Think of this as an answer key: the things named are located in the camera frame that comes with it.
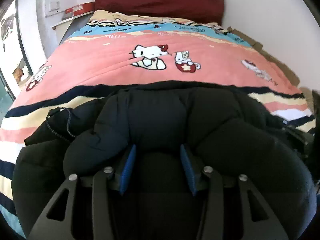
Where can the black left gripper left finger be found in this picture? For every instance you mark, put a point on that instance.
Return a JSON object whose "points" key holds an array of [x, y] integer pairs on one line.
{"points": [[79, 209]]}

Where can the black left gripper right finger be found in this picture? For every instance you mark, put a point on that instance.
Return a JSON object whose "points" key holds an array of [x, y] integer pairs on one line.
{"points": [[228, 207]]}

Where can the dark navy puffer jacket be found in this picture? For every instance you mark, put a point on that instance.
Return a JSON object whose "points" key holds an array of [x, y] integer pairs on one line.
{"points": [[221, 126]]}

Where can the dark green door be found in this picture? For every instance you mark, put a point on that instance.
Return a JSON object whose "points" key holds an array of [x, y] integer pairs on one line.
{"points": [[6, 97]]}

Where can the woven straw fan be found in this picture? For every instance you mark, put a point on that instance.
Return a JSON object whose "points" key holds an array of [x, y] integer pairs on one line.
{"points": [[312, 98]]}

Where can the brown cardboard sheet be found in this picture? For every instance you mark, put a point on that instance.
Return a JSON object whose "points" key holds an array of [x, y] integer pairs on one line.
{"points": [[291, 76]]}

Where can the striped Hello Kitty blanket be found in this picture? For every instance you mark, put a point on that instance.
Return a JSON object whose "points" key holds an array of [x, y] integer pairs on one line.
{"points": [[115, 49]]}

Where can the red white box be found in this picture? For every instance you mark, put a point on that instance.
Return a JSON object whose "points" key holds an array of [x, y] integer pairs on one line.
{"points": [[80, 9]]}

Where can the dark red headboard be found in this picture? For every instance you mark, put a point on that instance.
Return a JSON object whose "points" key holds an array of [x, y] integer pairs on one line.
{"points": [[199, 11]]}

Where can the white wall shelf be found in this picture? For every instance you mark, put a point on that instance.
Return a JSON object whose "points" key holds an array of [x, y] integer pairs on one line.
{"points": [[71, 19]]}

